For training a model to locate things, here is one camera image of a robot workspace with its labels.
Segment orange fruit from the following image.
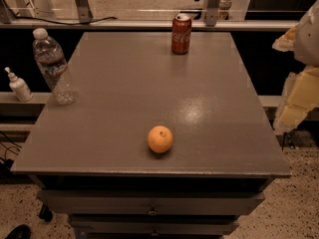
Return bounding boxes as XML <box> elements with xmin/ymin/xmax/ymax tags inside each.
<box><xmin>148</xmin><ymin>125</ymin><xmax>173</xmax><ymax>153</ymax></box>

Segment grey drawer cabinet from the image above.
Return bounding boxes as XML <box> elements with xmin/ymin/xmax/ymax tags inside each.
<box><xmin>13</xmin><ymin>32</ymin><xmax>290</xmax><ymax>239</ymax></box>

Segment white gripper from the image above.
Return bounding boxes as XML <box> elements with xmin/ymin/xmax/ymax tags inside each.
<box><xmin>272</xmin><ymin>0</ymin><xmax>319</xmax><ymax>133</ymax></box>

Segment white pump dispenser bottle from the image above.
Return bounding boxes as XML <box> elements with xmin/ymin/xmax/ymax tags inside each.
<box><xmin>5</xmin><ymin>67</ymin><xmax>33</xmax><ymax>102</ymax></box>

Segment clear plastic water bottle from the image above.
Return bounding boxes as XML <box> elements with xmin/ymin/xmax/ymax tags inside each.
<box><xmin>33</xmin><ymin>28</ymin><xmax>78</xmax><ymax>105</ymax></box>

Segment cabinet caster wheel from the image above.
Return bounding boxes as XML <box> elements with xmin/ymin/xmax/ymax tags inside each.
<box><xmin>39</xmin><ymin>204</ymin><xmax>53</xmax><ymax>222</ymax></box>

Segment red coke can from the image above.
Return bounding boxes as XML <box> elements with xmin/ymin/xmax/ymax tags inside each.
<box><xmin>171</xmin><ymin>13</ymin><xmax>191</xmax><ymax>55</ymax></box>

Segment black cable on ledge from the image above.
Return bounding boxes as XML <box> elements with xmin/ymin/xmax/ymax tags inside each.
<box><xmin>6</xmin><ymin>0</ymin><xmax>119</xmax><ymax>26</ymax></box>

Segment black floor cables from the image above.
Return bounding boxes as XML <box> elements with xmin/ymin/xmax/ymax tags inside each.
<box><xmin>0</xmin><ymin>130</ymin><xmax>23</xmax><ymax>177</ymax></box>

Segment black shoe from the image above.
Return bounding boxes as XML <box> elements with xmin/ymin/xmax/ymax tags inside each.
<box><xmin>5</xmin><ymin>224</ymin><xmax>31</xmax><ymax>239</ymax></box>

